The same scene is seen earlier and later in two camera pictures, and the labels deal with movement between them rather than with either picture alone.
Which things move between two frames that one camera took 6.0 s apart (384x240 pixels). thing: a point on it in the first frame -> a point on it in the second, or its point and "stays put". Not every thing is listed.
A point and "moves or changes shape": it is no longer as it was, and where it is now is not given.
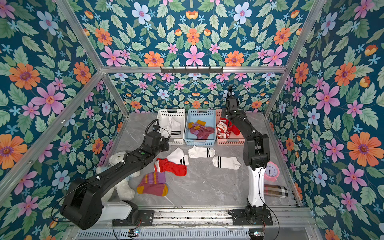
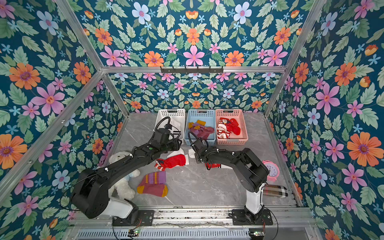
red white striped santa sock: x=222 y=129 stays put
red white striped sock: x=162 y=165 moves or changes shape
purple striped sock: x=196 y=126 stays put
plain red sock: x=233 y=128 stays put
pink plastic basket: x=233 y=139 stays put
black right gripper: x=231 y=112 -> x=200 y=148
